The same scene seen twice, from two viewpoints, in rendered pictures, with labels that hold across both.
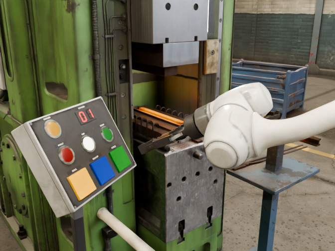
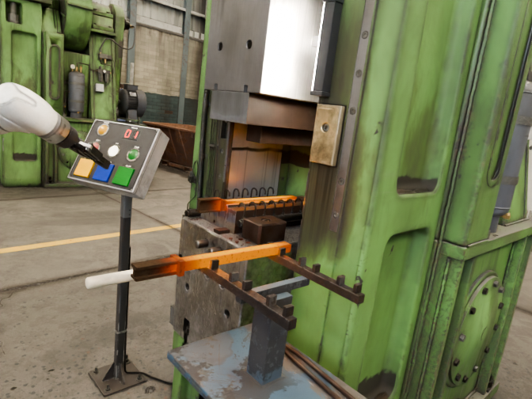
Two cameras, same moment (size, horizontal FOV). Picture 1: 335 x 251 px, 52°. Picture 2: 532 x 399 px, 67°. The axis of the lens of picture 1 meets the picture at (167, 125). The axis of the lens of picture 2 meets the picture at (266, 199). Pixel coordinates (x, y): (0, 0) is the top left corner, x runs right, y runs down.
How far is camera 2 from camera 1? 207 cm
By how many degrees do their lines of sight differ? 82
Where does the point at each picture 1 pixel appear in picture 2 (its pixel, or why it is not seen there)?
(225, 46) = (368, 123)
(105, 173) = (101, 173)
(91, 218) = not seen: hidden behind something
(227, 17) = (379, 69)
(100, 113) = (144, 138)
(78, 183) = (81, 165)
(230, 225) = not seen: outside the picture
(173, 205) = (181, 287)
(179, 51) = (226, 102)
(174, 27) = (223, 71)
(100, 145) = (120, 157)
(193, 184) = (202, 283)
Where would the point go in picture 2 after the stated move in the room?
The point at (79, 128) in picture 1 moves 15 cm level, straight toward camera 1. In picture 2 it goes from (118, 138) to (77, 134)
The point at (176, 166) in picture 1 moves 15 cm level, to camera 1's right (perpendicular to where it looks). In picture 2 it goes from (188, 239) to (180, 254)
